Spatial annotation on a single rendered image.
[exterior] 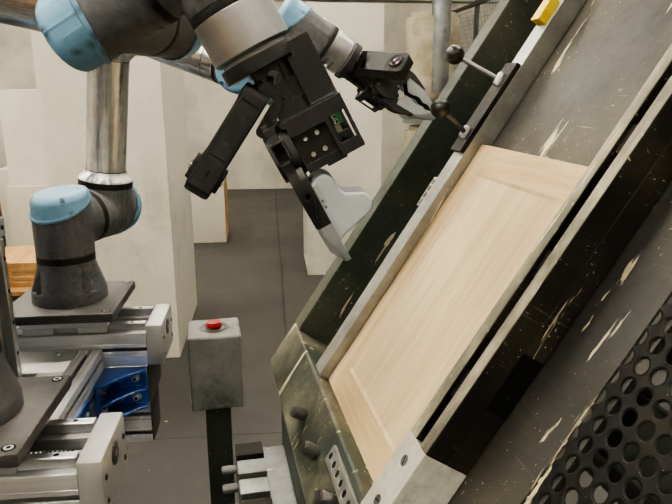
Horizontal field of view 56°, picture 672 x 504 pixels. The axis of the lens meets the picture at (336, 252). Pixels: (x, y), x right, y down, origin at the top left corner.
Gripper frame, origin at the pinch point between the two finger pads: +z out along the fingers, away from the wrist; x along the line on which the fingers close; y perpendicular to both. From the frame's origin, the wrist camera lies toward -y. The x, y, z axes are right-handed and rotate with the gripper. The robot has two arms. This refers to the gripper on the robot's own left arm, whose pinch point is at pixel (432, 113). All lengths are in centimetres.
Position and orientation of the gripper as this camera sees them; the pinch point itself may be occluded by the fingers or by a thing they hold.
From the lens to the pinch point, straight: 130.1
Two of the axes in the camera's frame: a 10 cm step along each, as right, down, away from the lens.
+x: -4.3, 8.7, -2.2
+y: -3.8, 0.5, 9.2
